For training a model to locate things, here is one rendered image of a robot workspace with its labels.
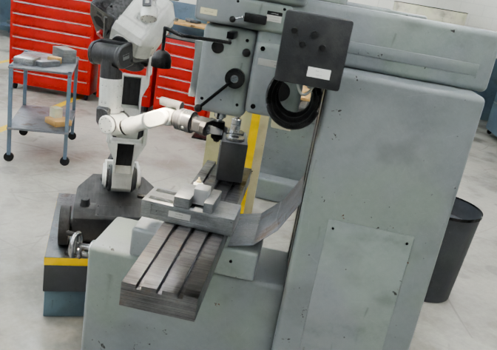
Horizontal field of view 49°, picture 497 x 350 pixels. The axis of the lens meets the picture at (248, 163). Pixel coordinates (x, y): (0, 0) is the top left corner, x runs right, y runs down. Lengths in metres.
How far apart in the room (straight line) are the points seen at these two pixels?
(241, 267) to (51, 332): 1.21
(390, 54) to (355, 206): 0.53
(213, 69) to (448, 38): 0.80
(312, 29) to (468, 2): 9.76
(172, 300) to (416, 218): 0.87
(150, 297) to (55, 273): 1.23
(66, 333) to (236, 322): 1.03
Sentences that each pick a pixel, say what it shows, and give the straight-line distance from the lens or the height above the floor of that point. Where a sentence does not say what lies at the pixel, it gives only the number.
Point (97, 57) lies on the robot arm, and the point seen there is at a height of 1.40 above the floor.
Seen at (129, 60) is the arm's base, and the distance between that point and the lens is 2.32.
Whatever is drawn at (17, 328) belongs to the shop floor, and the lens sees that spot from 3.01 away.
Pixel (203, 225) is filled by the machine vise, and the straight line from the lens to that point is 2.00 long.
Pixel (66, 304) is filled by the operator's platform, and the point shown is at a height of 0.07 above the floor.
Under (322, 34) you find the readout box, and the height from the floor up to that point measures 1.67.
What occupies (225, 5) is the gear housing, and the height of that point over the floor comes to 1.69.
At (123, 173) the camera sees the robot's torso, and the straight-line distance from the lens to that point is 2.89.
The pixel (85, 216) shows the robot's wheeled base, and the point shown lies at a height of 0.58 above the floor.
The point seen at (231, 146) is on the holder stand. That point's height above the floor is 1.08.
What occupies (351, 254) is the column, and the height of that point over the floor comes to 0.93.
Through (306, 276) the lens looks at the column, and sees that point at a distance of 2.03.
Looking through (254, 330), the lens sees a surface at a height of 0.49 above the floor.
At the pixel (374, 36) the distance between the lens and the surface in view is 1.91.
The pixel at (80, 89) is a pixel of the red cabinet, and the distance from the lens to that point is 7.34.
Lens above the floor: 1.78
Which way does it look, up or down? 18 degrees down
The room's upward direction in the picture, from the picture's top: 10 degrees clockwise
